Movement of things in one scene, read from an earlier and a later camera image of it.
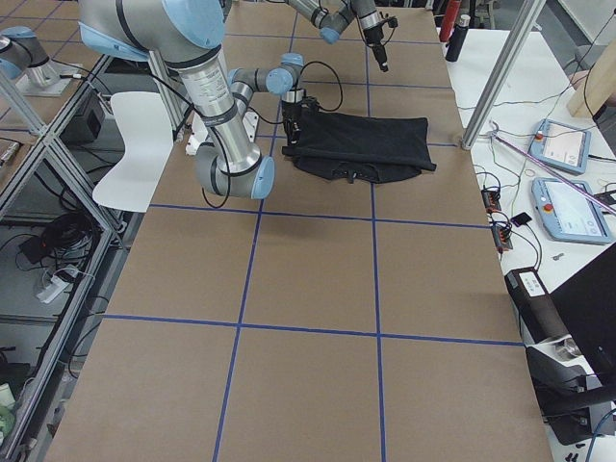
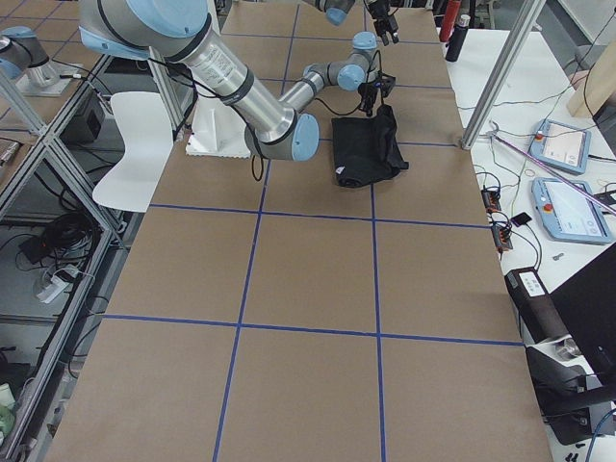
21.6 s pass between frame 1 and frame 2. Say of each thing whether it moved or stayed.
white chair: stayed
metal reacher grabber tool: stayed
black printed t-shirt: moved
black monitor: stayed
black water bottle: stayed
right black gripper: moved
